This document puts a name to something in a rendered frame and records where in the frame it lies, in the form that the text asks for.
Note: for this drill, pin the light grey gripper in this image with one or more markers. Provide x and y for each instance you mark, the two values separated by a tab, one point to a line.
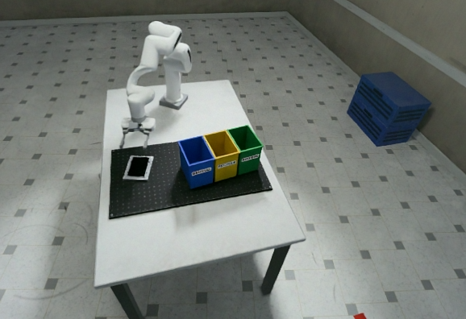
149	125

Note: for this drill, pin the yellow recycle bin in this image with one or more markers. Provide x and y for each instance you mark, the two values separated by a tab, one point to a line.
225	153

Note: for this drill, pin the green bin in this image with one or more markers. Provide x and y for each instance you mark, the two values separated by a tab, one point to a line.
250	148

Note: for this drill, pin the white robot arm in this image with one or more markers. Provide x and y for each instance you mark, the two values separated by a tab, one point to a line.
165	40

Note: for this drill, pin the blue bin with label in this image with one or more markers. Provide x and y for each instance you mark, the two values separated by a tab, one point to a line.
197	161

